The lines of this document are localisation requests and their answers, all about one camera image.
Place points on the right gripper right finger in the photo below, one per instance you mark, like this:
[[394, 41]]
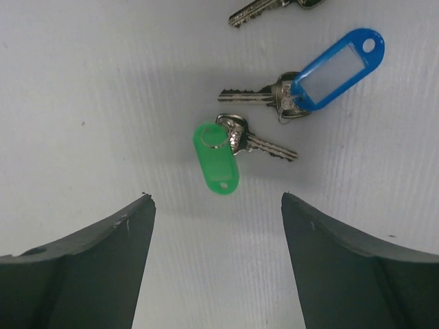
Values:
[[349, 279]]

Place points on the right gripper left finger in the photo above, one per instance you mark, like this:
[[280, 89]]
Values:
[[88, 279]]

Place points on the green tagged key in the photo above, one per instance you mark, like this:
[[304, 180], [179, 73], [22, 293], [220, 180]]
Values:
[[216, 145]]

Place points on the blue tagged key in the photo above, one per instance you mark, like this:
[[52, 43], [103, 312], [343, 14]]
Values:
[[297, 94]]

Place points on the yellow tagged key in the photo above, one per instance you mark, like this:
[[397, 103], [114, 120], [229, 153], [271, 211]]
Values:
[[258, 7]]

